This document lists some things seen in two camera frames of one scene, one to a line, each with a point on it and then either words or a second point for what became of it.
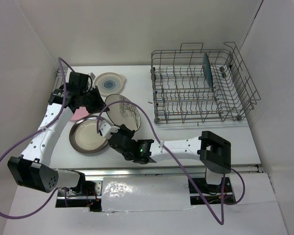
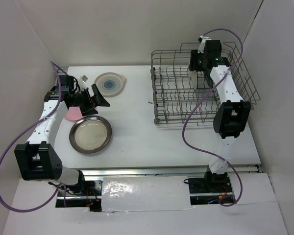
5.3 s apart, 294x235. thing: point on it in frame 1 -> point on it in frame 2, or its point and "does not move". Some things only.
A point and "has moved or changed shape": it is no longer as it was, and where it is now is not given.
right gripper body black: (123, 129) -> (197, 60)
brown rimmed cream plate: (84, 135) does not move
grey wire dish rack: (191, 84) does not move
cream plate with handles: (109, 83) does not move
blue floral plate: (207, 70) has moved or changed shape
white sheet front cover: (147, 193) does not move
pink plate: (80, 112) does not move
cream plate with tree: (122, 113) -> (193, 78)
